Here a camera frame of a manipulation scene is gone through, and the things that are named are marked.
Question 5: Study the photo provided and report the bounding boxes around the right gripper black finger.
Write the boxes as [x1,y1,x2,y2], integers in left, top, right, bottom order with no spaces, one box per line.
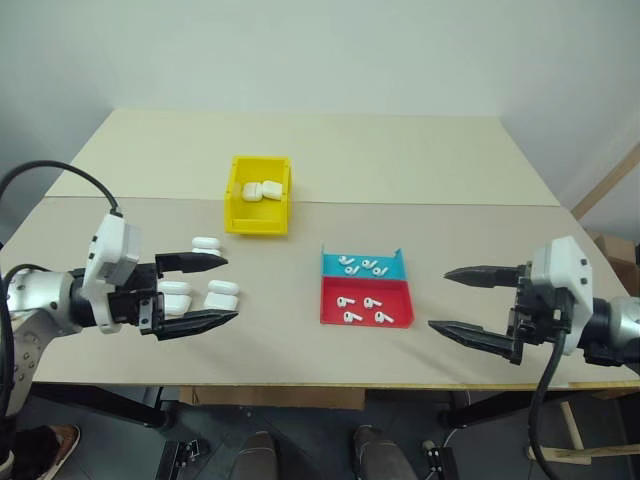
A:
[427,320,527,365]
[442,264,525,290]

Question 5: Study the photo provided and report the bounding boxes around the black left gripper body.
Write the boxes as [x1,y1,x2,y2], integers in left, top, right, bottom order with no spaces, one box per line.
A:
[107,262,166,336]

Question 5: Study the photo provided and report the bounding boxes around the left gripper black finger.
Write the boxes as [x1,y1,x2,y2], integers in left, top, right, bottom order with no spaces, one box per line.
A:
[154,251,230,276]
[150,311,240,343]

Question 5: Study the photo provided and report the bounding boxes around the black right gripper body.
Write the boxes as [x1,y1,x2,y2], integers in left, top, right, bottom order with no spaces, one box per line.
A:
[506,259,572,347]

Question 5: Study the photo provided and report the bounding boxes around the yellow plastic bin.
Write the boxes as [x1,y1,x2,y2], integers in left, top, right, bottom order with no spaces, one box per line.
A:
[223,155,294,237]

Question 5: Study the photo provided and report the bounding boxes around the cardboard box under table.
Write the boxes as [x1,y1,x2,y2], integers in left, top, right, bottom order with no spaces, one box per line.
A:
[178,385,367,412]

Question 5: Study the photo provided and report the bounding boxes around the brown cardboard boxes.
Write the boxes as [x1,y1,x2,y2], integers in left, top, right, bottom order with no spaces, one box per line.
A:
[584,228,640,292]

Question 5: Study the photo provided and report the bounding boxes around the red plastic tray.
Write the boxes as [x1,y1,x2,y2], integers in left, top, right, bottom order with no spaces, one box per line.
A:
[318,276,417,328]

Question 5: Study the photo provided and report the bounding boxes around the blue plastic tray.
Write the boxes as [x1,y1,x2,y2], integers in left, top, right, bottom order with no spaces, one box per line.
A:
[319,243,409,282]

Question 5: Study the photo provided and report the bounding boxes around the slanted wooden beam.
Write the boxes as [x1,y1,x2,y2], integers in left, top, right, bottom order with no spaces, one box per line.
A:
[569,142,640,221]

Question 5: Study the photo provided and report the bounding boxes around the brown and black shoe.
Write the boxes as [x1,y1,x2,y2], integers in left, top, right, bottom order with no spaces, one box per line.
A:
[0,423,82,480]

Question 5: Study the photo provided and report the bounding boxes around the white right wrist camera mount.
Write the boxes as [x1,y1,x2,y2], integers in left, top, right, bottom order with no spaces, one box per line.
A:
[528,236,594,356]

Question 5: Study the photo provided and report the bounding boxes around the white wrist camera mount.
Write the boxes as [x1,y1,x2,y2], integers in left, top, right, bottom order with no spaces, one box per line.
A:
[79,212,144,335]
[528,236,594,356]

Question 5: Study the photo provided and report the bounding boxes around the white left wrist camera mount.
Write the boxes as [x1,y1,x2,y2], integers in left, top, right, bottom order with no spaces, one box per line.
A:
[79,212,144,335]

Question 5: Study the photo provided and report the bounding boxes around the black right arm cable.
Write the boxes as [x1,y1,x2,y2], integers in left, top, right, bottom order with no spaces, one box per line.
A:
[528,304,572,480]

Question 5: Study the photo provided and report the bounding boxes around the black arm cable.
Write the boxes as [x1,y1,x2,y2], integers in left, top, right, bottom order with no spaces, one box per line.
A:
[0,159,125,218]
[528,304,572,480]

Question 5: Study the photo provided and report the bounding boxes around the black table frame leg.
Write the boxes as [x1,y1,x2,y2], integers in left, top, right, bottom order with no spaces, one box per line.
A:
[30,383,177,428]
[437,388,640,429]

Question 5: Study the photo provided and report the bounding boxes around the light wooden stick frame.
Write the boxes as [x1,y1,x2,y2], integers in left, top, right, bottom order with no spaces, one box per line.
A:
[524,399,640,467]

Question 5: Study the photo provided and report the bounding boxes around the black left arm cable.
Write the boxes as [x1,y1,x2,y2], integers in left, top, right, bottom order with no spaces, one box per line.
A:
[0,159,125,218]

